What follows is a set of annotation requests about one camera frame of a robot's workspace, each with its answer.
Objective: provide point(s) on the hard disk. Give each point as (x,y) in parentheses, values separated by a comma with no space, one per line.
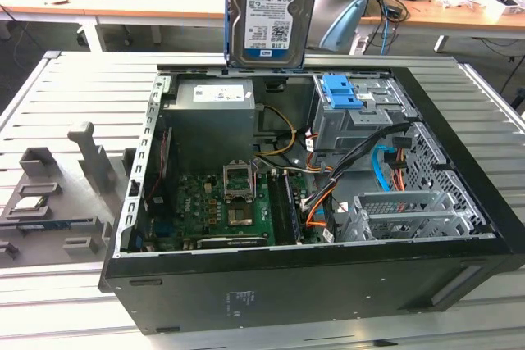
(270,18)

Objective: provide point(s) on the grey metal disk bay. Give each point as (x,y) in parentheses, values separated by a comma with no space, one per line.
(340,128)

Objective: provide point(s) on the blue plastic bay latch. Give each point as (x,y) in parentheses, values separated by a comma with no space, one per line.
(338,92)

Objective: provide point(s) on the grey power supply unit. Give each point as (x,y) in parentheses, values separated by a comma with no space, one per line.
(209,120)

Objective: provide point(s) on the green motherboard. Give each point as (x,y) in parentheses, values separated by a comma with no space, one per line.
(197,202)

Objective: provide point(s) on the black RAM slot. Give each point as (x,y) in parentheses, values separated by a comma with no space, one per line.
(279,210)
(294,210)

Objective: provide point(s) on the black graphics card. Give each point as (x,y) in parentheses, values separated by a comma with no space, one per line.
(231,242)

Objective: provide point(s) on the grey perforated drive cage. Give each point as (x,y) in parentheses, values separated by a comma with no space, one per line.
(393,210)

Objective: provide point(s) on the grey parts rack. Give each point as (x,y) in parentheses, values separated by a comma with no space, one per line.
(69,219)

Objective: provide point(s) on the black open PC case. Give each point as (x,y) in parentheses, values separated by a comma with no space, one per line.
(287,292)

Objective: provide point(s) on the CPU chip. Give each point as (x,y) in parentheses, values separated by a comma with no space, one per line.
(26,204)

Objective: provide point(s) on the blue RAM stick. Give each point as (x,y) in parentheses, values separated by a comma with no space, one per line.
(45,226)

